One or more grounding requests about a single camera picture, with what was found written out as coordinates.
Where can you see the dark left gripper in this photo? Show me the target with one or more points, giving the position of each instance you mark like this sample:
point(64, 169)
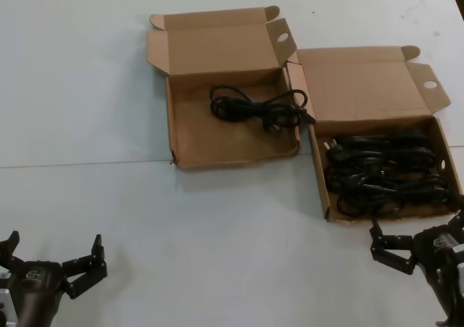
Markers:
point(40, 290)

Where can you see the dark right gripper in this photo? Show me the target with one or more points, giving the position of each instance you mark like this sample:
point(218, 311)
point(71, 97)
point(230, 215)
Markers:
point(435, 254)

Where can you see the open cardboard box intact corners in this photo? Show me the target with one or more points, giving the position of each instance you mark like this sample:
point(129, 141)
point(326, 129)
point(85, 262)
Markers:
point(362, 87)

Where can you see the cardboard box with torn corner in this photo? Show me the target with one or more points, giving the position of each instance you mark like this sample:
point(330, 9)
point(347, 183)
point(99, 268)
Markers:
point(224, 149)

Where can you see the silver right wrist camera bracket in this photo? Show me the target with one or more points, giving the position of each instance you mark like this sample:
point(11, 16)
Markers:
point(461, 270)

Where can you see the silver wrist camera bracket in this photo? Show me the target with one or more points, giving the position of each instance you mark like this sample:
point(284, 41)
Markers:
point(5, 305)
point(461, 270)

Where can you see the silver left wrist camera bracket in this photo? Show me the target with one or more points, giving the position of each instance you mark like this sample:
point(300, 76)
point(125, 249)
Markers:
point(5, 305)

